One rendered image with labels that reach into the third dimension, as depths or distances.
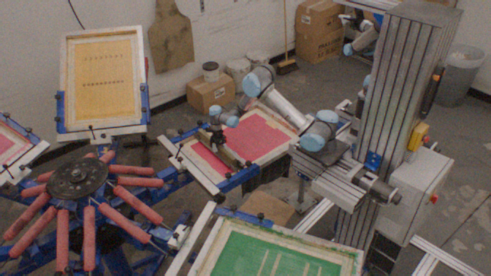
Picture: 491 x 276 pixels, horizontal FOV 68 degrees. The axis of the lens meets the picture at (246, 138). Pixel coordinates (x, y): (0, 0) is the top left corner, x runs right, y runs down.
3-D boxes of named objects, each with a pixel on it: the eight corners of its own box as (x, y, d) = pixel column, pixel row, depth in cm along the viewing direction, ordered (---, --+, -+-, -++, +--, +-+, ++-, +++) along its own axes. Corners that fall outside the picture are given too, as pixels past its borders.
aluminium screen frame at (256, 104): (257, 104, 297) (257, 100, 294) (310, 139, 261) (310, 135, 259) (172, 145, 260) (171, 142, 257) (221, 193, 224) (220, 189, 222)
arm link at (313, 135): (337, 131, 190) (260, 60, 192) (325, 147, 181) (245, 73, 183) (324, 142, 199) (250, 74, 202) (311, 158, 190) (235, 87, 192)
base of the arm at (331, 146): (342, 145, 209) (344, 132, 203) (326, 158, 201) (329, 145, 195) (320, 134, 217) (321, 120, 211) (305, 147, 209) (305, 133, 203)
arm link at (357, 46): (390, 26, 191) (345, 60, 238) (408, 23, 194) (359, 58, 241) (383, 6, 192) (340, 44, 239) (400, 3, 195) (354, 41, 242)
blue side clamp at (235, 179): (254, 169, 242) (254, 161, 237) (259, 172, 239) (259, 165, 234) (218, 190, 228) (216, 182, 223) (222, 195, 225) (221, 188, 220)
